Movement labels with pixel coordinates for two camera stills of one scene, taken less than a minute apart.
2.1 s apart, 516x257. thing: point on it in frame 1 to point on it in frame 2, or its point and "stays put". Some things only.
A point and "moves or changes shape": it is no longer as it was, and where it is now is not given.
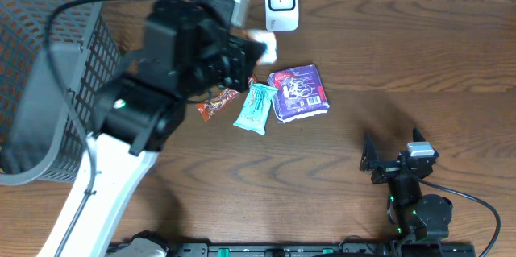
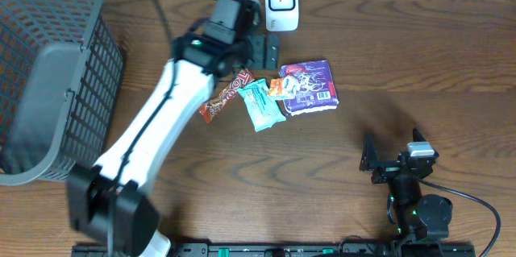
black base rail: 372,250 stays put
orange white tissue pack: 269,39 moves or changes shape
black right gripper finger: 417,135 stays put
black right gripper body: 393,169 stays put
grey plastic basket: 58,47 stays put
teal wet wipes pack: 255,113 moves or changes shape
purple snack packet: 300,94 moves or changes shape
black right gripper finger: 369,153 stays put
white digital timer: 281,3 stays put
